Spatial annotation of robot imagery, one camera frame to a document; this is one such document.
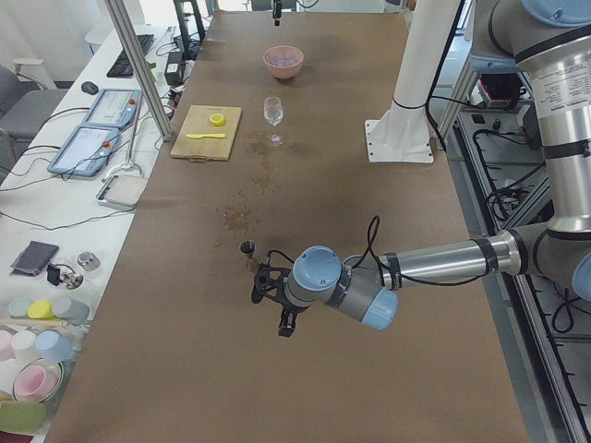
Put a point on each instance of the lower teach pendant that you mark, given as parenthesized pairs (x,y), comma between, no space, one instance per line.
(85,152)

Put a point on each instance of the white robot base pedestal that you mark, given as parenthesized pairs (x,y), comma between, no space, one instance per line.
(401,134)

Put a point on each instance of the teach pendant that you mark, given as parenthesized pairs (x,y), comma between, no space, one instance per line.
(113,108)
(85,152)

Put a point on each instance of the bamboo cutting board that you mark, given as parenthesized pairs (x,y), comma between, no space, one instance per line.
(197,122)

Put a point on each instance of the yellow plastic knife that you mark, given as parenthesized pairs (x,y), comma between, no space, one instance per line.
(206,135)

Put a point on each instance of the white tray box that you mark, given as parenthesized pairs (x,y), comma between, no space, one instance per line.
(121,192)

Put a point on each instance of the pink bowl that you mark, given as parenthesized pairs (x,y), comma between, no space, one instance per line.
(284,72)

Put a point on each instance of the black computer mouse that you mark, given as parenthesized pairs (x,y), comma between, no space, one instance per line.
(89,88)

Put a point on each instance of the yellow lemon slice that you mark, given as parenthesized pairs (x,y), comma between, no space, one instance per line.
(217,119)

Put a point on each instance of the steel cup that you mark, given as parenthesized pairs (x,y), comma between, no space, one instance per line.
(88,261)

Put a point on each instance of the aluminium frame post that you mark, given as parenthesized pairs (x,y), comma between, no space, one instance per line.
(130,43)

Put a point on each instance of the upper teach pendant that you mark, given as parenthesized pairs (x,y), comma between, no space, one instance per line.
(113,108)

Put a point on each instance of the yellow cup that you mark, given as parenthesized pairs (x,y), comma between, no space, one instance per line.
(41,310)

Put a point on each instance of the black power adapter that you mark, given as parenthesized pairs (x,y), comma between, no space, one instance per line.
(175,69)

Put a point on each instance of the clear wine glass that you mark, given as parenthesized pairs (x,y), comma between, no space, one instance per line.
(273,114)

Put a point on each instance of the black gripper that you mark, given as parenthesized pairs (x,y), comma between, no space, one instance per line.
(286,317)
(277,9)

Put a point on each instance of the clear ice cubes pile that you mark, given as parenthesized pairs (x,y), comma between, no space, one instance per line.
(282,60)

